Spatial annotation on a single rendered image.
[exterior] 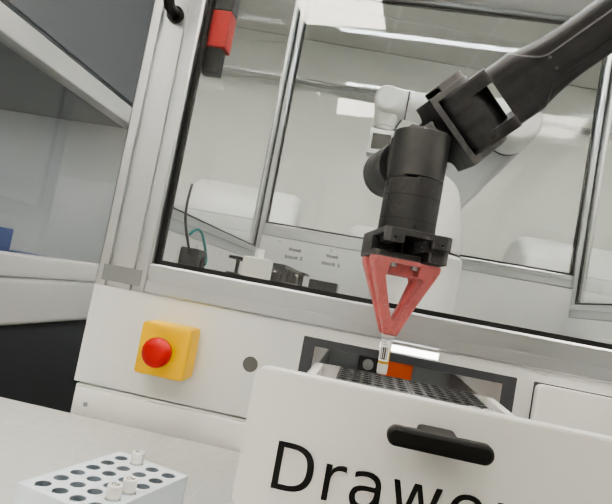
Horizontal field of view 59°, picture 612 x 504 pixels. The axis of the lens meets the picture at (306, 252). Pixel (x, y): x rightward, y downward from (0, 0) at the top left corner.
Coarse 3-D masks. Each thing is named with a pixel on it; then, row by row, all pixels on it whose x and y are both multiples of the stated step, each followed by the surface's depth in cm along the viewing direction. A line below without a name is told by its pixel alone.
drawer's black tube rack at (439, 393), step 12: (348, 372) 70; (360, 372) 72; (372, 384) 63; (384, 384) 65; (396, 384) 67; (408, 384) 69; (420, 384) 71; (420, 396) 61; (432, 396) 63; (444, 396) 65; (456, 396) 66; (468, 396) 68; (480, 408) 61
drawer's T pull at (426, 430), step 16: (400, 432) 38; (416, 432) 38; (432, 432) 39; (448, 432) 40; (416, 448) 38; (432, 448) 38; (448, 448) 38; (464, 448) 38; (480, 448) 38; (480, 464) 38
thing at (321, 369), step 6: (312, 366) 73; (318, 366) 74; (324, 366) 78; (330, 366) 78; (336, 366) 78; (312, 372) 68; (318, 372) 71; (324, 372) 78; (330, 372) 78; (336, 372) 77; (480, 396) 75; (486, 396) 76; (486, 402) 74; (492, 402) 71; (492, 408) 70; (498, 408) 68; (504, 408) 68; (510, 414) 64
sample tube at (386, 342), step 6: (384, 336) 54; (390, 336) 53; (384, 342) 53; (390, 342) 53; (384, 348) 53; (390, 348) 54; (384, 354) 53; (378, 360) 54; (384, 360) 53; (378, 366) 54; (384, 366) 53; (378, 372) 53; (384, 372) 53
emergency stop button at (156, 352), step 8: (144, 344) 72; (152, 344) 72; (160, 344) 72; (168, 344) 72; (144, 352) 72; (152, 352) 72; (160, 352) 72; (168, 352) 72; (144, 360) 72; (152, 360) 72; (160, 360) 72; (168, 360) 72
